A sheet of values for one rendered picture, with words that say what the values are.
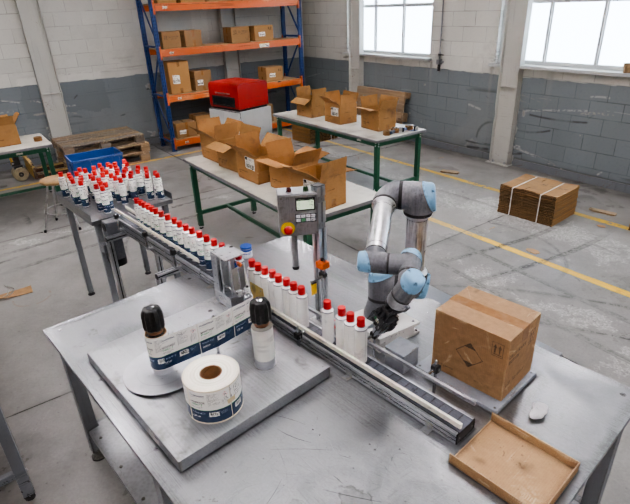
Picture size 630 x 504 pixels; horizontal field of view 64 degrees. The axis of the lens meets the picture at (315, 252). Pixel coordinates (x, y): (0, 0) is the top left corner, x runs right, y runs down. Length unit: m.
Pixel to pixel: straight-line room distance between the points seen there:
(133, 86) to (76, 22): 1.24
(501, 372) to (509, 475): 0.35
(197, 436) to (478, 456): 0.93
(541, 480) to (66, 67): 8.67
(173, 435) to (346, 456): 0.59
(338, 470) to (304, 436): 0.18
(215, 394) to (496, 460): 0.94
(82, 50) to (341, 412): 8.15
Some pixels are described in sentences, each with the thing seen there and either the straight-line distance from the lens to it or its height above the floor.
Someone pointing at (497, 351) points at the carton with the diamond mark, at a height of 1.06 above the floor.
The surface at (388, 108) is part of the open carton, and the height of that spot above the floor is 1.03.
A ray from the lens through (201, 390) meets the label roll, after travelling 1.79.
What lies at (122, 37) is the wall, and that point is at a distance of 9.53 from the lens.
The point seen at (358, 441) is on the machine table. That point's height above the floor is 0.83.
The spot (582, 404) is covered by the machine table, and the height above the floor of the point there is 0.83.
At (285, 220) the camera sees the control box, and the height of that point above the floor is 1.36.
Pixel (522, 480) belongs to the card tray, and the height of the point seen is 0.83.
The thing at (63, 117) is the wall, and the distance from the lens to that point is 9.32.
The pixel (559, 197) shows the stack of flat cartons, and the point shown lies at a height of 0.30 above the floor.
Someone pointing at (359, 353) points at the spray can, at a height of 0.93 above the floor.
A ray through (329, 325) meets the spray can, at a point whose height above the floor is 0.98.
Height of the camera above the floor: 2.17
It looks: 26 degrees down
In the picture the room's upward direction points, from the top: 2 degrees counter-clockwise
